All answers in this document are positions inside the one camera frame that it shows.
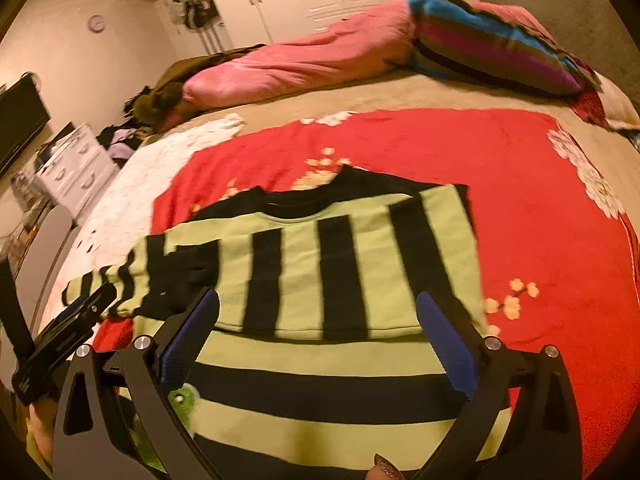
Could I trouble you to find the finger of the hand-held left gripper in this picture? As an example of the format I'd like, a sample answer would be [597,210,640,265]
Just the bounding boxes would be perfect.
[35,282,118,358]

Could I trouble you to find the green black striped sweater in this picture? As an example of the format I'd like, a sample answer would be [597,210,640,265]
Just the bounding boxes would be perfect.
[62,162,513,473]

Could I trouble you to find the black television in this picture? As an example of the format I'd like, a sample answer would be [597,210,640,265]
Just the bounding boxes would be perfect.
[0,72,52,178]

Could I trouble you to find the pink duvet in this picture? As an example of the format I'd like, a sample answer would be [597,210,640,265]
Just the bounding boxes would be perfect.
[182,0,421,108]

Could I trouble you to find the white rounded panel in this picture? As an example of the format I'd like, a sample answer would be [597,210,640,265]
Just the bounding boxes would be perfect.
[15,205,81,331]

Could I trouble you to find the person's right hand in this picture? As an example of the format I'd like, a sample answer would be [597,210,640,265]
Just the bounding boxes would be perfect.
[367,452,401,480]

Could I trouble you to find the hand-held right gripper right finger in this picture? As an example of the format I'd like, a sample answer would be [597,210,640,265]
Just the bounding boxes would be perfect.
[415,290,583,480]

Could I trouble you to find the multicolour striped pillow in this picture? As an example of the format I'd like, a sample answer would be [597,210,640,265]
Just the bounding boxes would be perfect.
[407,0,601,96]

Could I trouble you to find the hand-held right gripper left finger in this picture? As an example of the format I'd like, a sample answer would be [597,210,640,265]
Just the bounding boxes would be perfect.
[52,286,236,480]

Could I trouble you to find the red floral blanket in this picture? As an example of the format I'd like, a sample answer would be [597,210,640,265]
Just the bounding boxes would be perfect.
[37,67,640,480]

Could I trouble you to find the white drawer unit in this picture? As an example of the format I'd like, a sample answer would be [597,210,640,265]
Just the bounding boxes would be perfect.
[34,122,121,221]

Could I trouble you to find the pile of clothes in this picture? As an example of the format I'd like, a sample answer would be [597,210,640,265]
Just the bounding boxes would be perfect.
[97,127,151,161]

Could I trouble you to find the brown cloth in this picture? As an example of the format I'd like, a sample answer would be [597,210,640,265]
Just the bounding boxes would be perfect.
[125,42,266,133]

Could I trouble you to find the hanging bags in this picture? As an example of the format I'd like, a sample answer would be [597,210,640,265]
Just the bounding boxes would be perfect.
[170,0,221,31]

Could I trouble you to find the grey headboard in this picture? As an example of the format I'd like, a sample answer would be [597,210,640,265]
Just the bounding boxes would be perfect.
[472,0,640,106]

